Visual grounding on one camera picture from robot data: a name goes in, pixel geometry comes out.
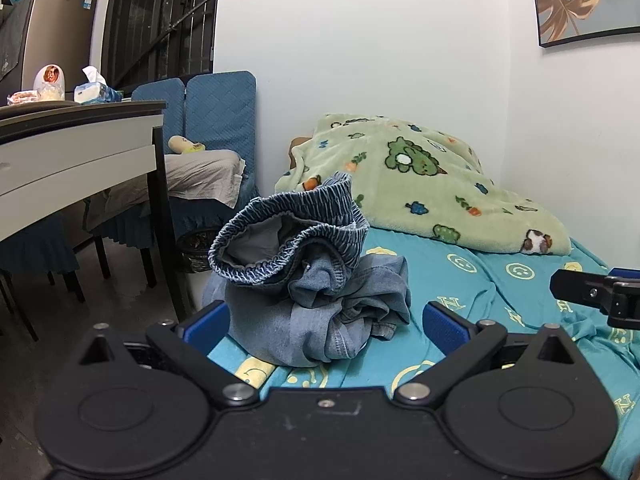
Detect black trash bin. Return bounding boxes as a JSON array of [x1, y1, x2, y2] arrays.
[[176, 227, 221, 274]]

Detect white table with dark top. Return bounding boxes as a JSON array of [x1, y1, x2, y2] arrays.
[[0, 100, 190, 322]]

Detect beige cloth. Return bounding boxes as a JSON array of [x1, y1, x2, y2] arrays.
[[82, 150, 246, 233]]

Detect blue tissue pack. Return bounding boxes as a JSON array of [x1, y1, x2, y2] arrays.
[[74, 66, 124, 106]]

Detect teal printed bed sheet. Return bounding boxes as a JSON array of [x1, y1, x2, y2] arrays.
[[207, 225, 640, 480]]

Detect blue cushions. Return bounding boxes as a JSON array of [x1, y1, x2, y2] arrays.
[[165, 71, 259, 241]]

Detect silver refrigerator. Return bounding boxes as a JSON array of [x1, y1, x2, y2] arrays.
[[0, 0, 99, 96]]

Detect white egg-shaped container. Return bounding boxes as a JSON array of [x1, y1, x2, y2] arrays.
[[34, 64, 66, 101]]

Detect framed gold leaf picture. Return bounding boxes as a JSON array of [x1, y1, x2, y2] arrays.
[[527, 0, 640, 50]]

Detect blue covered chair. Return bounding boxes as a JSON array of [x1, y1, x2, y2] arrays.
[[0, 210, 86, 342], [90, 78, 187, 291]]

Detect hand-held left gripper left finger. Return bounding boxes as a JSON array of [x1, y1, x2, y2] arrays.
[[62, 300, 261, 408]]

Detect yellow bottle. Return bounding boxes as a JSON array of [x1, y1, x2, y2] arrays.
[[168, 135, 207, 155]]

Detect green printed fleece blanket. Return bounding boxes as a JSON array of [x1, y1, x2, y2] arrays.
[[275, 112, 572, 256]]

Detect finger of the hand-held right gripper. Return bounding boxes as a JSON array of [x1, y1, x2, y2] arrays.
[[549, 268, 640, 331]]

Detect blue denim jeans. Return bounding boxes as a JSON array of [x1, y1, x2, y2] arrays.
[[202, 172, 412, 368]]

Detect dark window grille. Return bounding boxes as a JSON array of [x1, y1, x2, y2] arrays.
[[100, 0, 224, 89]]

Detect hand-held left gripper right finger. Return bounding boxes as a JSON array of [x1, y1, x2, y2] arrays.
[[392, 301, 596, 406]]

